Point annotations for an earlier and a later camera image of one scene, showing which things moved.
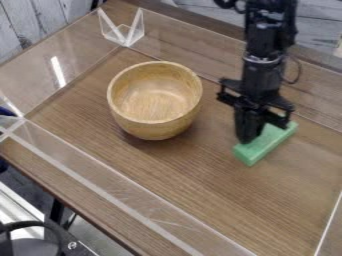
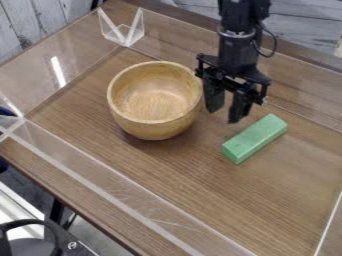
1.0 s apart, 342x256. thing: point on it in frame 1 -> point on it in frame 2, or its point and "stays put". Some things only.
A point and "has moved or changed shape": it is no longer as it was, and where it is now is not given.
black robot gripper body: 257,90 -> 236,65
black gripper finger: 246,124 -> 214,94
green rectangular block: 272,136 has moved or changed shape
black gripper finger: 256,124 -> 242,103
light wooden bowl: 153,97 stays put
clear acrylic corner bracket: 124,34 stays put
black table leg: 58,211 stays put
